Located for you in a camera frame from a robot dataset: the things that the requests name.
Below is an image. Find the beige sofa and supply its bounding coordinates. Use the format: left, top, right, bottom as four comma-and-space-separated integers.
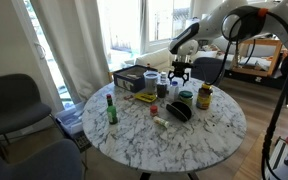
123, 47, 176, 73

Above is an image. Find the grey shell chair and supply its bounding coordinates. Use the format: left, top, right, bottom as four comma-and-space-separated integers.
0, 138, 84, 180
0, 73, 54, 158

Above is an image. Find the beige curtain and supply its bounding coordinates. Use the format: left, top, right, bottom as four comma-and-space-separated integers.
29, 0, 112, 103

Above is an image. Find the dark blue box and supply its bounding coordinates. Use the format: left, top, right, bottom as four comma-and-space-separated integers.
112, 64, 159, 94

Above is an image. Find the black grid panel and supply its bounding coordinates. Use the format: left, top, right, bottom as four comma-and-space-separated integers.
73, 131, 93, 154

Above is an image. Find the yellow black card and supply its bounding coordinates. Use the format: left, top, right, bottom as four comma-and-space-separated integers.
133, 91, 158, 104

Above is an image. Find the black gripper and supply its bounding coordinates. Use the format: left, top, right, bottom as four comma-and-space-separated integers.
167, 60, 195, 87

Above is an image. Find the clear cup of coffee beans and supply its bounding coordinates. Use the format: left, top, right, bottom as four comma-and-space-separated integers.
155, 82, 168, 99

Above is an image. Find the white bottle blue cap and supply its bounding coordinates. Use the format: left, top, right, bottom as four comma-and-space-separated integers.
168, 80, 180, 101

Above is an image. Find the small red cap jar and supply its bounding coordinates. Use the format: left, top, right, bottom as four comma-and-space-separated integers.
149, 104, 159, 118

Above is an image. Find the grey robot mounting frame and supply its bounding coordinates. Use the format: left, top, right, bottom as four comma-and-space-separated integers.
263, 137, 288, 180

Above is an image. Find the black low bench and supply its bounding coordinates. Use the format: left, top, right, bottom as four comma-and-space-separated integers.
223, 67, 288, 95

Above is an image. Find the white pill bottle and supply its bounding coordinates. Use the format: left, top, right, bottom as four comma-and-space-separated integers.
159, 71, 168, 85

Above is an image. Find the black robot cable hose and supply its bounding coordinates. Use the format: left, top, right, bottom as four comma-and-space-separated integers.
205, 6, 288, 180

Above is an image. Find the small jar green lid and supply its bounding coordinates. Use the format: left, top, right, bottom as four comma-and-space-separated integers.
178, 90, 195, 108

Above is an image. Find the wooden frame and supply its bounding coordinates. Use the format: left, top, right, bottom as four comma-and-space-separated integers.
231, 37, 284, 78

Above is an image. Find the clear plastic storage bin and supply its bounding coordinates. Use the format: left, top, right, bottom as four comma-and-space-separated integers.
54, 101, 87, 136

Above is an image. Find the green glass bottle red cap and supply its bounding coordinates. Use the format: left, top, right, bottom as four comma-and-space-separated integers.
105, 93, 119, 126

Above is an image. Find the black bowl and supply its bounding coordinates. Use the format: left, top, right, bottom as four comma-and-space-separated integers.
165, 100, 194, 123

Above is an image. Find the amber vitamin bottle yellow lid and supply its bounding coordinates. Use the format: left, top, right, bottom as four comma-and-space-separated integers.
196, 82, 214, 111

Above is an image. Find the small white tube bottle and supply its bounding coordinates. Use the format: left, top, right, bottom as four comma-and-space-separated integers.
152, 115, 171, 129

